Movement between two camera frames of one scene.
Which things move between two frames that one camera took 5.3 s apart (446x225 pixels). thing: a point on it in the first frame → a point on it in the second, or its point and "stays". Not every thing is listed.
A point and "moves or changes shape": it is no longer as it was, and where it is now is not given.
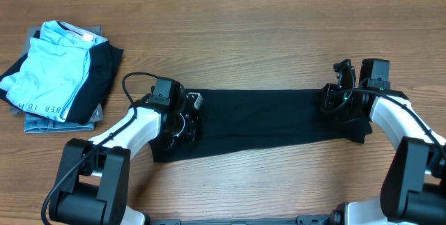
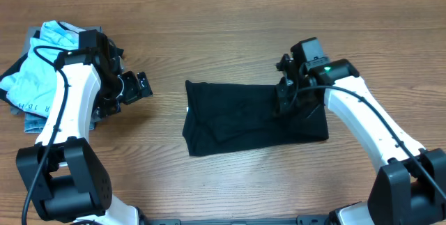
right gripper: (327, 100) → (283, 95)
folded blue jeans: (38, 124) stays
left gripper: (194, 131) → (135, 92)
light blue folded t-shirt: (51, 76) stays
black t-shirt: (231, 120) moves or changes shape
